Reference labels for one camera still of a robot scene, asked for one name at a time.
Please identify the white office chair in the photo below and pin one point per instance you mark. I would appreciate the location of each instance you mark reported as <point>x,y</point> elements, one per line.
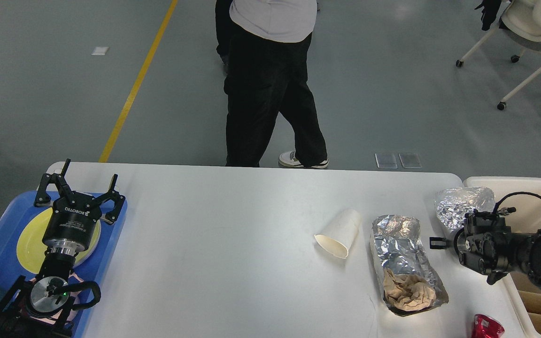
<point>521,22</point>

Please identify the red crumpled wrapper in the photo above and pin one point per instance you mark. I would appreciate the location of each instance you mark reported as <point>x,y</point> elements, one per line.
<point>486,327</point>

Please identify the foil tray with paper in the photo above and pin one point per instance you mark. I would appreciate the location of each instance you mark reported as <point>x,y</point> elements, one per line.
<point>395,244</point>

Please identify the yellow plastic plate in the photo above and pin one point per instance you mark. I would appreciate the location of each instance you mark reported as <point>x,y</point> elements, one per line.
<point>31,251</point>

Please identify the brown paper wad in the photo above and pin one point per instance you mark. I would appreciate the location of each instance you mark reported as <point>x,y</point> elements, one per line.
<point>407,292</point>

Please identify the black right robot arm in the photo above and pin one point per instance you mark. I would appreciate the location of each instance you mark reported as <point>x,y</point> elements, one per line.
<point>486,245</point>

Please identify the person in black trousers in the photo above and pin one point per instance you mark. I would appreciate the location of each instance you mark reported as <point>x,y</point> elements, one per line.
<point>223,26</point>

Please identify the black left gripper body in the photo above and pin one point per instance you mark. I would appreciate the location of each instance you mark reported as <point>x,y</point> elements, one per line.
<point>72,224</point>

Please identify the foil sheet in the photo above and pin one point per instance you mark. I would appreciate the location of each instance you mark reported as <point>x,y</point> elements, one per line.
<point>452,204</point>

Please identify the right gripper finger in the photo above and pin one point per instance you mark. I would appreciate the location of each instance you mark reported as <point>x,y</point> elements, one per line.
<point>440,243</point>

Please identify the pink HOME mug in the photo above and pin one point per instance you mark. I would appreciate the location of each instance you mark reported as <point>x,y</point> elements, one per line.
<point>44,305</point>

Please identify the white paper cup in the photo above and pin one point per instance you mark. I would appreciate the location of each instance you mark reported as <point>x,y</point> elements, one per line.
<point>339,235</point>

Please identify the beige plastic bin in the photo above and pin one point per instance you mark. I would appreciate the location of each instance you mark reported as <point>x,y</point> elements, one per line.
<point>527,219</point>

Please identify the person in grey shirt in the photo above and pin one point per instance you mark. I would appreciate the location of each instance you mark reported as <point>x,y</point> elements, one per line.
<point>267,77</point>

